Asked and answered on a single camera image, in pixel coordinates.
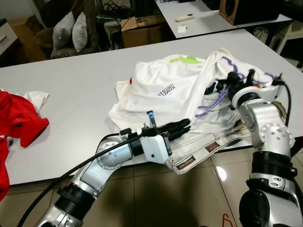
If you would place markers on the tall cardboard box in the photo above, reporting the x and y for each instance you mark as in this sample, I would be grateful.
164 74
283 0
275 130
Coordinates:
23 40

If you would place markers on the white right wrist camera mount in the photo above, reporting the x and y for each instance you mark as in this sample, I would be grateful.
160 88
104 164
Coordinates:
265 93

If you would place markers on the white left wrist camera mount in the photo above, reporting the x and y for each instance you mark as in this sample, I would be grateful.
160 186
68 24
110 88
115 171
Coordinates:
155 149

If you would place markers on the small white cloth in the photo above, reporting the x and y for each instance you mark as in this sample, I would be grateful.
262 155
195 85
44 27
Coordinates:
38 99

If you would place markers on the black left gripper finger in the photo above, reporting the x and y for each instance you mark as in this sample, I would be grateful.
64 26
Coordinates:
180 125
179 135

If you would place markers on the white remote control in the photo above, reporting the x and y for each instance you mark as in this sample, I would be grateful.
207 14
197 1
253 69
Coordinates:
184 18

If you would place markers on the white side table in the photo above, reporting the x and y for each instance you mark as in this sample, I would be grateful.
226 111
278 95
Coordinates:
213 21

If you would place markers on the beige trousers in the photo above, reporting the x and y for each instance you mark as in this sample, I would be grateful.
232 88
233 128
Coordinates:
199 146

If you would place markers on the small white drawer unit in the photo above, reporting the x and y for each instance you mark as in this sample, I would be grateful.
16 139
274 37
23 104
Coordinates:
7 38

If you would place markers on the open cardboard box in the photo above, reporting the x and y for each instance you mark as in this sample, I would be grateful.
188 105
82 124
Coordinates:
142 35

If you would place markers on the purple plastic hanger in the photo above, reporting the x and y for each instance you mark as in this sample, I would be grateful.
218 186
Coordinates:
213 105

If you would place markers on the red shirt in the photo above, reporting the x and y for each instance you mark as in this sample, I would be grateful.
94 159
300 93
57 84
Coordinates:
19 118

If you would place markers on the wooden speaker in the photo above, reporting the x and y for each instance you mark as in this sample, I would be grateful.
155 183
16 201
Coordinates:
251 12

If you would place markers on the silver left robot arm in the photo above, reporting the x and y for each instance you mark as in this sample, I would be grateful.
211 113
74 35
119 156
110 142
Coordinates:
111 156

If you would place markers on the brown wicker chair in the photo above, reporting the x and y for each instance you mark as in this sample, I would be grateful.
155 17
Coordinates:
42 38

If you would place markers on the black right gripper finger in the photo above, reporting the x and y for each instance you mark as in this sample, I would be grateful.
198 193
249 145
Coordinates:
217 87
232 77

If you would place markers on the red plastic hanger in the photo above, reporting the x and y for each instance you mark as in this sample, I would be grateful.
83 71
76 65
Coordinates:
226 218

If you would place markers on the grey pillow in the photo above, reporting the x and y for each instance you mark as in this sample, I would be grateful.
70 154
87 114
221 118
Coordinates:
80 33
64 33

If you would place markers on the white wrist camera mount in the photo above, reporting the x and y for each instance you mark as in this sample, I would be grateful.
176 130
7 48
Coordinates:
155 149
265 93

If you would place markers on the small blue clip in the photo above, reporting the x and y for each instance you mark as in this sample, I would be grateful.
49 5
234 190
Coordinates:
150 118

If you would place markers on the white printed shirt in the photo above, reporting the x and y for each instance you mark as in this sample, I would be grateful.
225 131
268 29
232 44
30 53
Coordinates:
165 90

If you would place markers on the small white paper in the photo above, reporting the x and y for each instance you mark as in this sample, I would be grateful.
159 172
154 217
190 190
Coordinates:
182 29

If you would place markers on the white low shelf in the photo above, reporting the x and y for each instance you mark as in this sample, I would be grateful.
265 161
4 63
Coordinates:
293 33

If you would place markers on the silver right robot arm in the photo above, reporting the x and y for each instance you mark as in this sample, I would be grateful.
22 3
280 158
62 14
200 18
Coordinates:
272 137

